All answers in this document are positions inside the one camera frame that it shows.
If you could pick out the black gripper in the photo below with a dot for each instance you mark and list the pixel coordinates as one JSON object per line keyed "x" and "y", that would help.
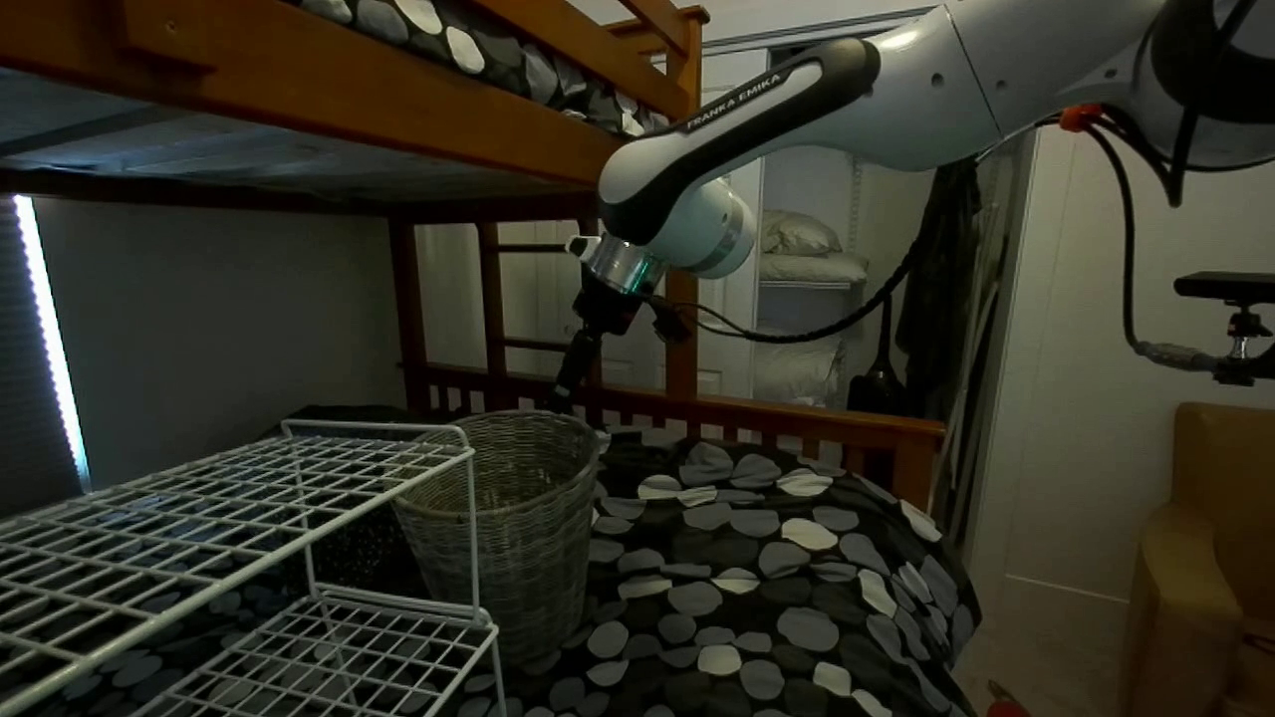
{"x": 602, "y": 311}

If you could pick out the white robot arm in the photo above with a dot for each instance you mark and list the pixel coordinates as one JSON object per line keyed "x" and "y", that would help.
{"x": 1180, "y": 81}

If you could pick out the silver woven bucket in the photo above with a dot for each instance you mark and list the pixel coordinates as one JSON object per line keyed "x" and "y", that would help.
{"x": 513, "y": 533}

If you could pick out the upper bunk spotted mattress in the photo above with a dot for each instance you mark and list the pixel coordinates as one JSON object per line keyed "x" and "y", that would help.
{"x": 479, "y": 49}

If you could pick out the black spotted bedspread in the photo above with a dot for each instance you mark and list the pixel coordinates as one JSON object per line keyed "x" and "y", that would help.
{"x": 722, "y": 583}

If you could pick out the wooden bunk bed frame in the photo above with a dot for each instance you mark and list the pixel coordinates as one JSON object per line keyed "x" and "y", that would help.
{"x": 282, "y": 108}

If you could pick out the white wire shelf rack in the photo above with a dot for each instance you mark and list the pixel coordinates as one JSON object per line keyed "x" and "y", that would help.
{"x": 100, "y": 574}

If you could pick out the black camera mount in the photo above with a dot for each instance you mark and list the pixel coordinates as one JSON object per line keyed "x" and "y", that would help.
{"x": 1238, "y": 294}

